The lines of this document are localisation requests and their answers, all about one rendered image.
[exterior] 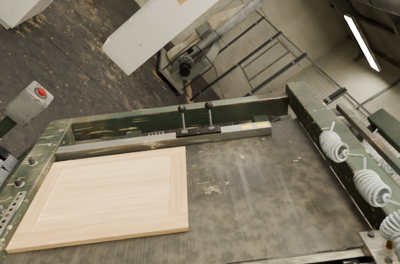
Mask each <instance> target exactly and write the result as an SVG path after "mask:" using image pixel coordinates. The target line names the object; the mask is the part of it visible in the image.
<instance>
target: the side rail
mask: <svg viewBox="0 0 400 264"><path fill-rule="evenodd" d="M210 102H212V104H213V108H212V109H210V110H211V119H212V124H222V123H227V122H236V121H246V120H251V119H252V117H253V116H257V115H267V116H268V118H270V117H279V116H285V115H288V96H287V95H286V93H285V92H281V93H272V94H266V95H256V96H247V97H242V98H233V99H223V100H214V101H210ZM205 103H206V102H199V103H190V104H184V106H185V107H186V111H185V112H184V113H183V114H184V119H185V128H188V127H197V126H203V125H210V118H209V113H208V110H207V109H206V108H205ZM178 106H179V105H175V106H165V107H160V108H151V109H141V110H136V111H127V112H117V113H112V114H102V115H93V116H88V117H78V118H74V120H73V121H72V123H71V124H72V126H73V129H74V133H75V136H76V139H77V141H82V140H92V139H101V138H107V137H116V136H125V135H126V133H127V132H128V131H136V130H140V131H142V133H149V132H155V131H164V130H174V129H179V128H183V123H182V113H180V112H179V111H178V110H177V108H178Z"/></svg>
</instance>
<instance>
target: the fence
mask: <svg viewBox="0 0 400 264"><path fill-rule="evenodd" d="M265 122H267V124H268V126H264V127H257V125H256V124H259V123H265ZM250 124H252V127H253V128H245V129H241V125H250ZM268 134H271V125H270V123H269V121H264V122H255V123H249V124H240V125H231V126H225V127H221V133H214V134H205V135H200V136H190V137H181V138H176V133H168V134H159V135H153V136H144V137H134V138H129V139H120V140H110V141H105V142H96V143H86V144H77V145H71V146H62V147H59V148H58V149H57V151H56V153H55V154H56V157H57V159H58V161H60V160H66V159H75V158H84V157H90V156H99V155H109V154H114V153H123V152H132V151H138V150H147V149H156V148H162V147H171V146H181V145H186V144H195V143H205V142H214V141H219V140H228V139H238V138H243V137H252V136H262V135H268Z"/></svg>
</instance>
